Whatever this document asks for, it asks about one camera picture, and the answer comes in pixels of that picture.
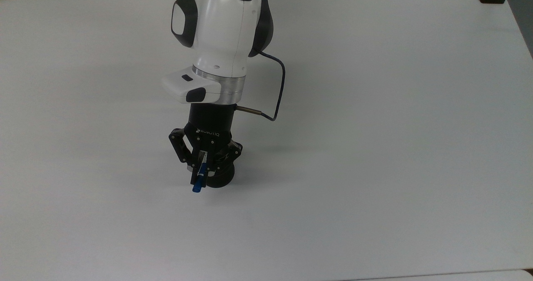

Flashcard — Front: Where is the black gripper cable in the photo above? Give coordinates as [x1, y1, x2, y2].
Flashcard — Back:
[235, 51, 287, 122]

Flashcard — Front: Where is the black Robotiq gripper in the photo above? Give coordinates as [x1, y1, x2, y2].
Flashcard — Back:
[168, 103, 243, 186]

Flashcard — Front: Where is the white marker with blue cap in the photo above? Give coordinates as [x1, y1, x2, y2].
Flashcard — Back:
[192, 150, 209, 193]

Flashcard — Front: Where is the black mesh pen cup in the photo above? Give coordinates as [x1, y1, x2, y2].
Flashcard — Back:
[206, 162, 236, 189]

